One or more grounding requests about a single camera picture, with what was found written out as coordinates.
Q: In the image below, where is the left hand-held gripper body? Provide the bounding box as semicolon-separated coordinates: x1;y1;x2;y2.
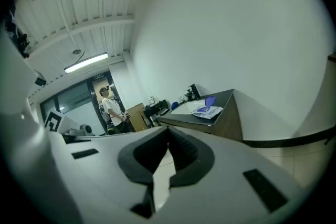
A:
44;110;97;137

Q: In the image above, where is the long ceiling light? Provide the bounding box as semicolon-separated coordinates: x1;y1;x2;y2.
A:
64;52;109;74

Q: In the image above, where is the person's dark shirt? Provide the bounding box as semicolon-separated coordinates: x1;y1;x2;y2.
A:
1;9;22;40

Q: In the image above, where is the black faucet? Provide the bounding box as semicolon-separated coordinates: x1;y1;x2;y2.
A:
185;83;202;101

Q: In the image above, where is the black top wooden counter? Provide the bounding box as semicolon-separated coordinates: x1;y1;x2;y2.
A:
156;89;244;143

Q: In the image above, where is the white sink basin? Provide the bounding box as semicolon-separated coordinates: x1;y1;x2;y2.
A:
170;100;208;115

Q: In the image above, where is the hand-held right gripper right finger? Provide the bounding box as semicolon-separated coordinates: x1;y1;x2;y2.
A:
154;125;314;224

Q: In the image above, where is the brown cardboard box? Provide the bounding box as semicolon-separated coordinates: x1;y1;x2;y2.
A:
125;102;148;133

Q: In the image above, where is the black machine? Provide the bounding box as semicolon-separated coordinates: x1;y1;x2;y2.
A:
143;99;170;116

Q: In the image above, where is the white and purple packet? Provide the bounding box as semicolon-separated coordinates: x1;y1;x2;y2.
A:
191;105;224;120

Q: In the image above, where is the dark framed door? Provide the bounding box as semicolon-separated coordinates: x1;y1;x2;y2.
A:
88;70;138;135

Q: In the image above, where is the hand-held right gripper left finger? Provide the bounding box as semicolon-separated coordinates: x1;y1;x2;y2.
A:
48;125;169;224

